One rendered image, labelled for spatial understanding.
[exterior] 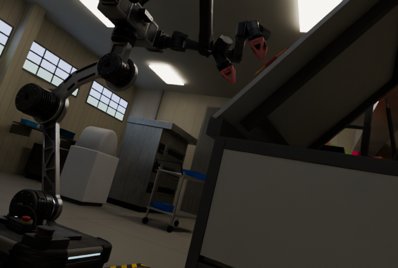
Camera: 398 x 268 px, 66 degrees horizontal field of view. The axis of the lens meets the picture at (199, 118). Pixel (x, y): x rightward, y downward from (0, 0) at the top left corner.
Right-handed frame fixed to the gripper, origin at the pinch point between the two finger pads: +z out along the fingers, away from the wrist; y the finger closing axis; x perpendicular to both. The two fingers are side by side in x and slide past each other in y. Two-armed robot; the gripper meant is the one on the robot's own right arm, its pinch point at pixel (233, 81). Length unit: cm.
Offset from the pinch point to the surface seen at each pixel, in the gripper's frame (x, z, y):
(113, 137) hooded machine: 233, -216, 280
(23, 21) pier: 346, -588, 228
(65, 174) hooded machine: 312, -178, 245
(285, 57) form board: -19.8, 21.0, -27.5
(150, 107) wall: 322, -576, 723
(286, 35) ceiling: -117, -278, 375
